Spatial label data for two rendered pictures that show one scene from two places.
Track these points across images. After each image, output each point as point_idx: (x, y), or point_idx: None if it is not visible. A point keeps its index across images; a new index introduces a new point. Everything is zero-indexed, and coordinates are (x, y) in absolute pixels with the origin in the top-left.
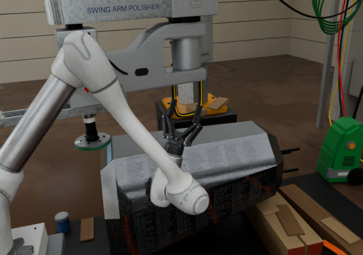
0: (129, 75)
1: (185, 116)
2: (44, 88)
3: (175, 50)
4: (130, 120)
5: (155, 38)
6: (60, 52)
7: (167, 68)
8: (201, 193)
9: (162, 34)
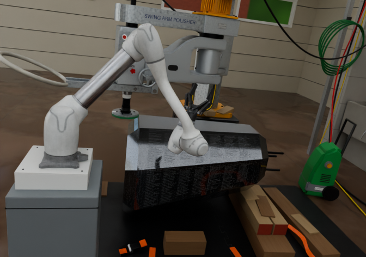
0: None
1: None
2: (115, 56)
3: (200, 57)
4: (167, 86)
5: (188, 44)
6: (130, 35)
7: (191, 71)
8: (204, 141)
9: (193, 43)
